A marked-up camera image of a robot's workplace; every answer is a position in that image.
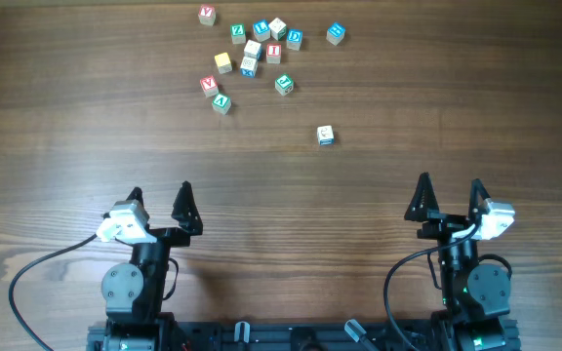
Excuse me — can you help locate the white picture block blue side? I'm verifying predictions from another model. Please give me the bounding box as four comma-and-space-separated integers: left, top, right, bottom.
316, 125, 335, 145

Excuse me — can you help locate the red A letter block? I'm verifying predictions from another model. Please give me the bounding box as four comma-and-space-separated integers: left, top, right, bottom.
200, 75, 219, 98

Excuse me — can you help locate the blue L letter block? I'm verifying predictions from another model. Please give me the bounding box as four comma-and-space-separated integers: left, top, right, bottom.
253, 19, 271, 42

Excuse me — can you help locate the white blue-sided block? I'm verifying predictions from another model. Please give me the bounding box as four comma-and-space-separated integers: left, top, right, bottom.
244, 40, 262, 60

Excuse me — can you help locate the green V letter block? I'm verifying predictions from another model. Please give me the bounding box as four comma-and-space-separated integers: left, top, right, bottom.
212, 93, 232, 115

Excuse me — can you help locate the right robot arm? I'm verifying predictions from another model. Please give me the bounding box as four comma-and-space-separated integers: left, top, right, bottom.
404, 173, 515, 350

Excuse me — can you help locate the yellow wooden block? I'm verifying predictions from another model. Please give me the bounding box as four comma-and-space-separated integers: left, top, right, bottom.
214, 53, 232, 74

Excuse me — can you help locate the green J letter block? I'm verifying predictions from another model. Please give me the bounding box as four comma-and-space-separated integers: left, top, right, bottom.
274, 73, 295, 97

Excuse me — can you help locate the green Z letter block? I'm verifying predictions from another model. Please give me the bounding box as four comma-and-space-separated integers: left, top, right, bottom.
230, 23, 247, 45

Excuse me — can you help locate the blue D letter block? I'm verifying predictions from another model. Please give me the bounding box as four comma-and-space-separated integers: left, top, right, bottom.
286, 29, 302, 51

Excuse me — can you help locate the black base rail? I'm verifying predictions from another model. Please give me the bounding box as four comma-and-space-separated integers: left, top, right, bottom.
87, 311, 521, 351

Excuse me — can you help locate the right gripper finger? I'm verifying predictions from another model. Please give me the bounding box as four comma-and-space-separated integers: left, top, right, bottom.
404, 173, 440, 222
467, 178, 491, 220

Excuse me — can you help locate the blue block far right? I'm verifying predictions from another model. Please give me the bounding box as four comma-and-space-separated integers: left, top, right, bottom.
326, 22, 345, 46

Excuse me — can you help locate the left black cable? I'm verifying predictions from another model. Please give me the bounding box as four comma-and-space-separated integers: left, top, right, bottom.
8, 232, 100, 351

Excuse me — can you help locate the white green-sided block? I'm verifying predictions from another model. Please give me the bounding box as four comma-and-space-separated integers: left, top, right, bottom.
269, 18, 288, 41

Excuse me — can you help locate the red Y letter block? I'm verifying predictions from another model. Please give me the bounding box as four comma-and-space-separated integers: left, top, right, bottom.
198, 4, 217, 26

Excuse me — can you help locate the white block blue X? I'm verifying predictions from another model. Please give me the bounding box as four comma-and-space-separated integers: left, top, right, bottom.
240, 57, 258, 78

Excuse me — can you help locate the right black cable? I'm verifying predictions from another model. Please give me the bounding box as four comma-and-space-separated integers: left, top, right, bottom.
382, 221, 482, 351

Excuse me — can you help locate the black cable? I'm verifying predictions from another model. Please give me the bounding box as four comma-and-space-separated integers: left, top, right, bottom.
8, 232, 100, 351
382, 221, 482, 351

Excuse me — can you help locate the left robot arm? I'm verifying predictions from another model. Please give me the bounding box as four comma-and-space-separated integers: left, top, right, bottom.
87, 181, 203, 351

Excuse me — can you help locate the red I letter block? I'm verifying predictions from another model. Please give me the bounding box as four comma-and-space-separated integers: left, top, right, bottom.
266, 44, 282, 64

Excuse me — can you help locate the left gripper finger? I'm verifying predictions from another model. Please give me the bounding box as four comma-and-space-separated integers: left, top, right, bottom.
171, 181, 203, 235
125, 187, 143, 207

